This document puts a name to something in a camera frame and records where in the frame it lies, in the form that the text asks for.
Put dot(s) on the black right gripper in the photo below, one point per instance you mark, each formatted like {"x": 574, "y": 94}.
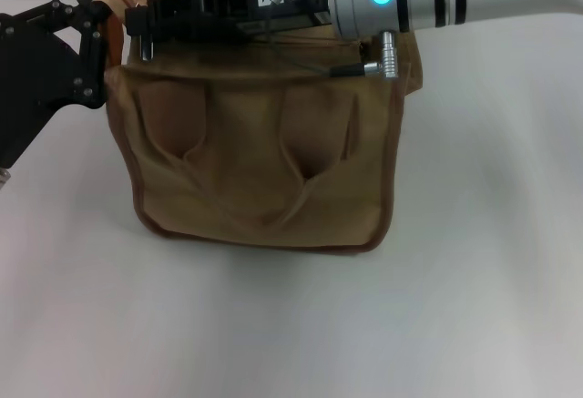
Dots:
{"x": 218, "y": 6}

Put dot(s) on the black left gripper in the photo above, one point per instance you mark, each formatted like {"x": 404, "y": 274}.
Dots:
{"x": 36, "y": 74}

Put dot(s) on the khaki fabric food bag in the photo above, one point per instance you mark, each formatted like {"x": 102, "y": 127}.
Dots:
{"x": 255, "y": 166}

